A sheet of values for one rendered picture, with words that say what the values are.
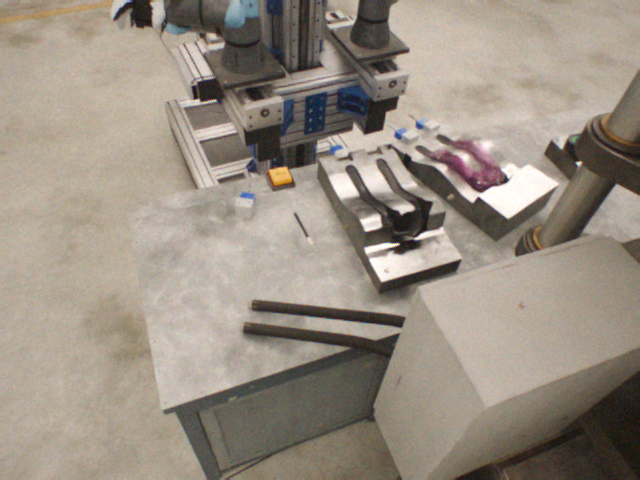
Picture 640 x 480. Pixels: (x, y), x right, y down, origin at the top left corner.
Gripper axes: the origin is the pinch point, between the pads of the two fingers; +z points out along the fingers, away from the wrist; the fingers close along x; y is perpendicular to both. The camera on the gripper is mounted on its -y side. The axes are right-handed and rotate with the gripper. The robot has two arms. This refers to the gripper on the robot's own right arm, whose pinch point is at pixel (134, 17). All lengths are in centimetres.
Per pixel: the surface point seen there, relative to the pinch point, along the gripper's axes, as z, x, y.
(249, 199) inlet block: -9, -27, 57
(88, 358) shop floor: 6, 32, 151
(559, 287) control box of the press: 63, -68, -11
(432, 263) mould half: 14, -81, 49
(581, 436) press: 58, -114, 52
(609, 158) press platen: 45, -77, -17
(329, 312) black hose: 32, -51, 51
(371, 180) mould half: -17, -64, 49
